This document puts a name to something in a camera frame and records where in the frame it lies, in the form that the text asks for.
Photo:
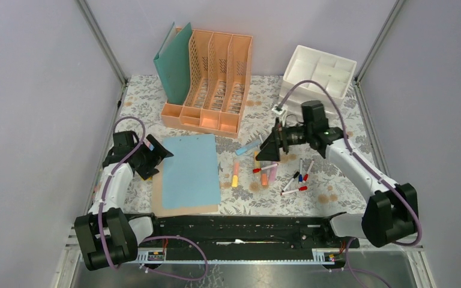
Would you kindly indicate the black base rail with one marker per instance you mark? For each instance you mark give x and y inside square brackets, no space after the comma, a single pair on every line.
[238,237]

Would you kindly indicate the orange plastic file organizer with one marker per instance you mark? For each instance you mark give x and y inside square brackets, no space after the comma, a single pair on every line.
[220,71]

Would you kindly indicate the red cap marker lowest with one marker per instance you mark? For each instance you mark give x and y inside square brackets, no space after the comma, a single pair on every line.
[303,188]

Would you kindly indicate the white plastic drawer unit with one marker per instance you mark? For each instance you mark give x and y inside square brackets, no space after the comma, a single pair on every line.
[333,72]

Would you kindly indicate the red cap marker upper right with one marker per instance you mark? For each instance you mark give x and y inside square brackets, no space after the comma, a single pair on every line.
[306,175]

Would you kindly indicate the blue cap marker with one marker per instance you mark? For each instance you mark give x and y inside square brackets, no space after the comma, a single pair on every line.
[300,171]

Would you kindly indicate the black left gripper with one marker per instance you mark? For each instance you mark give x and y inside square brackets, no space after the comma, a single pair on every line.
[155,156]

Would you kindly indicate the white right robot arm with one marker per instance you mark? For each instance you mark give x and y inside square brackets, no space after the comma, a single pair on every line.
[392,209]

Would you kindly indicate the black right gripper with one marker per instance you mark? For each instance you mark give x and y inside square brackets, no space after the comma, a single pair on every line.
[269,149]

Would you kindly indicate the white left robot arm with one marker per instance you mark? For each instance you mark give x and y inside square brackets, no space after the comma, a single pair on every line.
[107,236]

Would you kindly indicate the green folder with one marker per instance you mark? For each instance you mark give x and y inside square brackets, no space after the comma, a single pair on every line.
[172,64]

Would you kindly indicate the tan kraft folder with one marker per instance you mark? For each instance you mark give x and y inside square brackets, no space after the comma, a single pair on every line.
[157,197]

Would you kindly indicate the light blue folder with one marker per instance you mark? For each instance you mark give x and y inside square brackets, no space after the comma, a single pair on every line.
[190,177]

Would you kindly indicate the red cap marker on highlighters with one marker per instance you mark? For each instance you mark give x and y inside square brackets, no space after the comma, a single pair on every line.
[257,170]

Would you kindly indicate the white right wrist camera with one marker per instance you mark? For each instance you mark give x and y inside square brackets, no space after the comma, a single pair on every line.
[279,111]

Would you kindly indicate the black cap marker right group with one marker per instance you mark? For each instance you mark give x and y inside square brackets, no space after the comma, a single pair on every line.
[287,185]

